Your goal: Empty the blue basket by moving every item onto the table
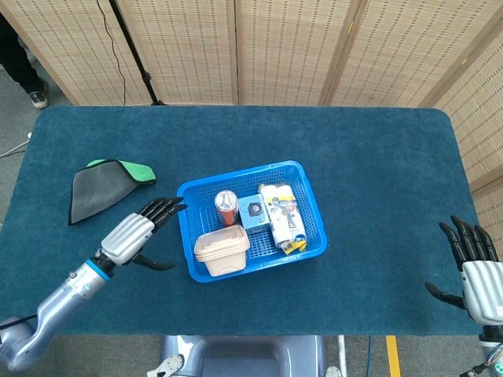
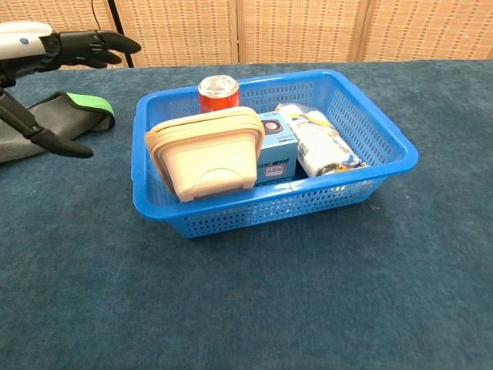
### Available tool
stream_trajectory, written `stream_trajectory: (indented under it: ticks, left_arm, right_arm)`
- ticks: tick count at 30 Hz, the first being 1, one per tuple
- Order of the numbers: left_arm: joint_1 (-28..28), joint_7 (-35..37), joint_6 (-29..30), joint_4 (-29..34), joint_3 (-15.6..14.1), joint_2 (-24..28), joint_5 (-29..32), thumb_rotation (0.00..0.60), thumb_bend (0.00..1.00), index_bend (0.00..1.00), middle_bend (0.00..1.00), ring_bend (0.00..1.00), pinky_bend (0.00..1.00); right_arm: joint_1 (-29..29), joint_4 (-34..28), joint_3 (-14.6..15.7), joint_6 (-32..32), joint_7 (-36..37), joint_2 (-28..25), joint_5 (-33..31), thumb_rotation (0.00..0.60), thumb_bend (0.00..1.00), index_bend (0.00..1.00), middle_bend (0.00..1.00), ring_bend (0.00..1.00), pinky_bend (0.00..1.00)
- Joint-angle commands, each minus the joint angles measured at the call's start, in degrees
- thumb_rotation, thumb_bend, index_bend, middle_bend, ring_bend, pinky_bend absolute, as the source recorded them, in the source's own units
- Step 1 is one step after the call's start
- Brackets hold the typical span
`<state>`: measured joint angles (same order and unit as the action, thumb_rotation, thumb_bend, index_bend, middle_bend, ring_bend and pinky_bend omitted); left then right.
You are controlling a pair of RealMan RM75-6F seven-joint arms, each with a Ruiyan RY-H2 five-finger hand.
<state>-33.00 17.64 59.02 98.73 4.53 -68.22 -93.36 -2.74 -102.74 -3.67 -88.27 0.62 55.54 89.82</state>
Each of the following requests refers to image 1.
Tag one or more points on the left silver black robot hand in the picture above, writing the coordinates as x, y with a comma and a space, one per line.
125, 237

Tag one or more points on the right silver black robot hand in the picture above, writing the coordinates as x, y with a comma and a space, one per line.
481, 286

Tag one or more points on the grey and green microfiber cloth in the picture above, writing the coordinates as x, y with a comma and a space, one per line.
98, 188

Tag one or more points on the beige lidded lunch box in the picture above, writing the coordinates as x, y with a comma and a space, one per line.
225, 251

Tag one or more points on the red soda can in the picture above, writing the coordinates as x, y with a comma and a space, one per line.
226, 206

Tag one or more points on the light blue speaker box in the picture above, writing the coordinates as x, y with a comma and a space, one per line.
253, 214

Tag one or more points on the white packaged bag roll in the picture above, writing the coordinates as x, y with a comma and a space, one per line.
283, 218

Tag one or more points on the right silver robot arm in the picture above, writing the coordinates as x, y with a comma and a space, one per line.
493, 349

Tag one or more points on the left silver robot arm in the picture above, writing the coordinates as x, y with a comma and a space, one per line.
59, 302

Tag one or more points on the blue perforated plastic basket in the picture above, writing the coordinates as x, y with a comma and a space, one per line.
236, 271

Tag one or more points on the yellow floor tape strip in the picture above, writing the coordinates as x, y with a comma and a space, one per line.
393, 357

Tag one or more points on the teal table carpet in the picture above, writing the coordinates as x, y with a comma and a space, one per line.
353, 196

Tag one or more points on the grey robot torso base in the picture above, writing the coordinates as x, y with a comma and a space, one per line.
243, 357

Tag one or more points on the black tripod stand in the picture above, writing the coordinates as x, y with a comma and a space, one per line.
135, 59

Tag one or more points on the person leg with sneaker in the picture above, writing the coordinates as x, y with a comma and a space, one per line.
23, 70

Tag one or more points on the bamboo folding screen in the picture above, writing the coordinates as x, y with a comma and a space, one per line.
291, 47

